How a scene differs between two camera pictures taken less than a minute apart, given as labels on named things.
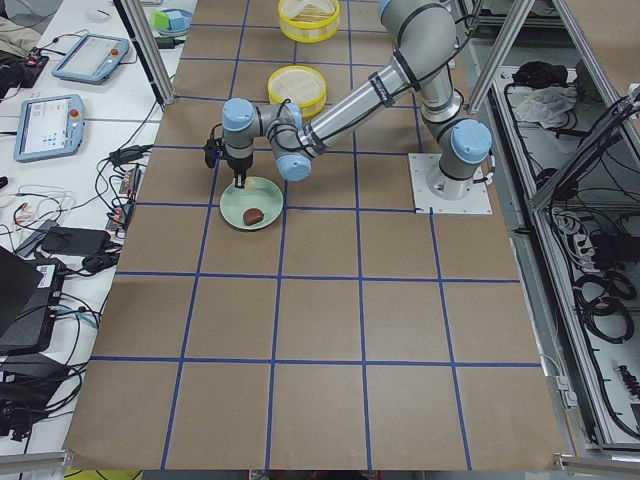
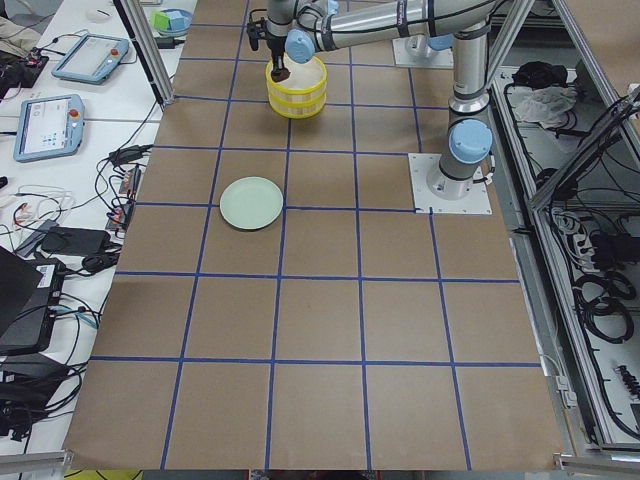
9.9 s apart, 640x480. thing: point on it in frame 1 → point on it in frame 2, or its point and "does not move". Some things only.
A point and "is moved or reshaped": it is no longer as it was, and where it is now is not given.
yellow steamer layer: (308, 20) is moved or reshaped
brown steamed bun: (252, 216) → (280, 75)
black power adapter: (168, 42) does not move
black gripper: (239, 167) → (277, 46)
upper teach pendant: (92, 59) does not move
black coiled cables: (606, 316) does not move
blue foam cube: (177, 21) does not move
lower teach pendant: (49, 127) does not move
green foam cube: (161, 21) does not move
